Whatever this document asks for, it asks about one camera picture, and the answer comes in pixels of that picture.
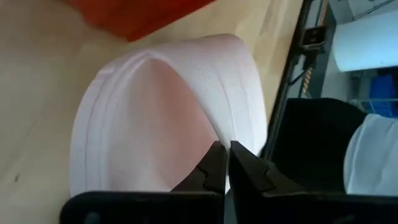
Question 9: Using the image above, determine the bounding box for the red plastic bin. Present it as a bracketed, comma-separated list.
[67, 0, 217, 42]

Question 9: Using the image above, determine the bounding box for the pink slide sandal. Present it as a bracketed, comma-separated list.
[70, 33, 268, 198]

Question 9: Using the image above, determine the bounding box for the white fabric object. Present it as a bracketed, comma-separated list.
[343, 113, 398, 197]

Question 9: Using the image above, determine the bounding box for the blue plastic crate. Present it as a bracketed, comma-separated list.
[369, 74, 398, 119]

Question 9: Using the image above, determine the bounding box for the white paper roll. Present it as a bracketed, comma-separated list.
[331, 9, 398, 73]

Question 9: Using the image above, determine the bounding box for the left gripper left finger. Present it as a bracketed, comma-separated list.
[59, 140, 228, 224]

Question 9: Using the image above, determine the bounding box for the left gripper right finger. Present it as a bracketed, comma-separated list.
[228, 140, 398, 224]

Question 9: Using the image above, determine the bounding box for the black chair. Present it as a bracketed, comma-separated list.
[270, 98, 368, 194]

